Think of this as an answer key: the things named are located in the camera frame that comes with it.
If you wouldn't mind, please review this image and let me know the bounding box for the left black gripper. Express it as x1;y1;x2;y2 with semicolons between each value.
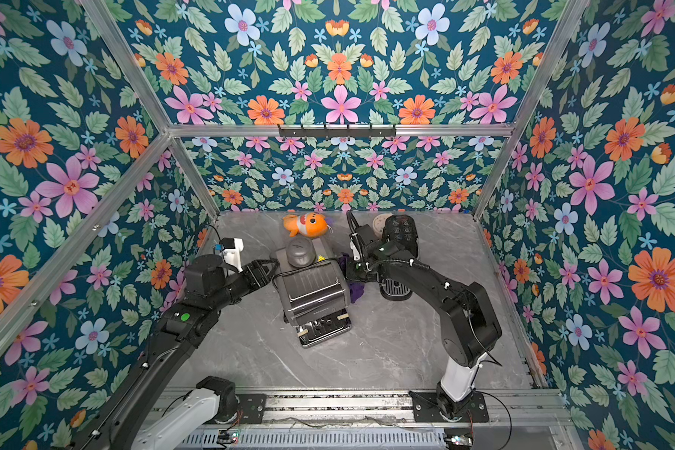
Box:
208;259;281;313

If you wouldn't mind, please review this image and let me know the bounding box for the purple cleaning cloth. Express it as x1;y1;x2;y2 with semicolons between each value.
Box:
339;253;365;304

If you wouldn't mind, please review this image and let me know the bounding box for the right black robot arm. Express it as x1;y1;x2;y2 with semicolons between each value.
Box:
346;214;502;421

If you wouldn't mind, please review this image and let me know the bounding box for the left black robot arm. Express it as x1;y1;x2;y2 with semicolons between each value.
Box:
64;254;278;449

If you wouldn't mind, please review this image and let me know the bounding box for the black capsule coffee machine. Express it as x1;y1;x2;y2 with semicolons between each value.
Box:
380;215;419;302

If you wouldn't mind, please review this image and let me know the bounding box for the round beige coaster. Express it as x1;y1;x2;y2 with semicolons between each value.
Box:
371;213;393;238

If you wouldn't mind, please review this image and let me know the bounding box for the grey water tank lid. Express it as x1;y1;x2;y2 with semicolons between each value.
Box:
285;235;317;269

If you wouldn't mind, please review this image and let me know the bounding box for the orange plush fish toy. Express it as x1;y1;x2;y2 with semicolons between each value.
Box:
282;212;331;239

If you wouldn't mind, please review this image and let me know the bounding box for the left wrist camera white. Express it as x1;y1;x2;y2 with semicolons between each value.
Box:
216;237;244;273

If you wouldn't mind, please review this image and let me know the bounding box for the black hook rail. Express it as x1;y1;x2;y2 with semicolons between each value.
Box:
277;125;398;139

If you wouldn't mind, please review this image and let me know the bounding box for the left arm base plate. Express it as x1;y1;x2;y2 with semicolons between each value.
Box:
197;393;267;427

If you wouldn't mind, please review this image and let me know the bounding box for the aluminium front rail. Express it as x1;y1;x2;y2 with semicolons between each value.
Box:
139;388;575;433

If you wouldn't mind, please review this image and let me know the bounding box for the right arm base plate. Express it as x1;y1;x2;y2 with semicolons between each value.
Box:
408;391;489;424

